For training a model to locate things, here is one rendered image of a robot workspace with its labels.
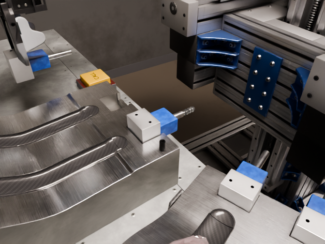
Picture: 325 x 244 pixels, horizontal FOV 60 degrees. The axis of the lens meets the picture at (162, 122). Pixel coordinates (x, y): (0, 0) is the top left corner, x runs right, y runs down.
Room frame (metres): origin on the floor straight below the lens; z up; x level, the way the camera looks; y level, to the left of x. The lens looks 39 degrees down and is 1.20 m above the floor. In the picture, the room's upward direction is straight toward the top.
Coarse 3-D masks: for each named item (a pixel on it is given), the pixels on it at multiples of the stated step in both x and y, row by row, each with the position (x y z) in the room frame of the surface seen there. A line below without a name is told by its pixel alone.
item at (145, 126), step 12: (144, 108) 0.40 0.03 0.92; (192, 108) 0.43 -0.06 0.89; (132, 120) 0.36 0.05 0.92; (144, 120) 0.36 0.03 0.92; (156, 120) 0.36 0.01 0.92; (168, 120) 0.38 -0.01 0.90; (132, 132) 0.37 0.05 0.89; (144, 132) 0.34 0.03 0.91; (156, 132) 0.35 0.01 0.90; (168, 132) 0.37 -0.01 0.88
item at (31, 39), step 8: (24, 24) 0.53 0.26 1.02; (24, 32) 0.52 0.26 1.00; (32, 32) 0.53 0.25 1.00; (40, 32) 0.54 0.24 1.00; (24, 40) 0.52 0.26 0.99; (32, 40) 0.52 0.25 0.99; (40, 40) 0.53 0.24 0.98; (16, 48) 0.50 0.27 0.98; (24, 48) 0.51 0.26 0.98; (32, 48) 0.52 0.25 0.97; (24, 56) 0.51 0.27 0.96
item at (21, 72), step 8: (8, 56) 0.52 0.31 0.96; (16, 56) 0.52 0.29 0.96; (32, 56) 0.55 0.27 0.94; (40, 56) 0.55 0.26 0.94; (48, 56) 0.57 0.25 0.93; (56, 56) 0.57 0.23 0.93; (8, 64) 0.53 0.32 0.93; (16, 64) 0.51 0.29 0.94; (24, 64) 0.52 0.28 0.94; (32, 64) 0.53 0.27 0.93; (40, 64) 0.54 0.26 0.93; (48, 64) 0.55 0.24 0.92; (16, 72) 0.51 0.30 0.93; (24, 72) 0.52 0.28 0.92; (32, 72) 0.52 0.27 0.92; (16, 80) 0.50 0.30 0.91; (24, 80) 0.51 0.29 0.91
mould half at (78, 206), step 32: (64, 96) 0.48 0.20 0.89; (96, 96) 0.48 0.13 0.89; (0, 128) 0.37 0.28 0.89; (96, 128) 0.38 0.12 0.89; (0, 160) 0.29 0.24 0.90; (32, 160) 0.31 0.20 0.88; (128, 160) 0.30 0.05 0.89; (160, 160) 0.31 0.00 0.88; (32, 192) 0.24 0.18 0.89; (64, 192) 0.25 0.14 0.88; (96, 192) 0.24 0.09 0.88; (128, 192) 0.27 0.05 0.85; (160, 192) 0.30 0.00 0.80; (0, 224) 0.18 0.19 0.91; (32, 224) 0.19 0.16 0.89; (64, 224) 0.21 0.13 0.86; (96, 224) 0.24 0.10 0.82
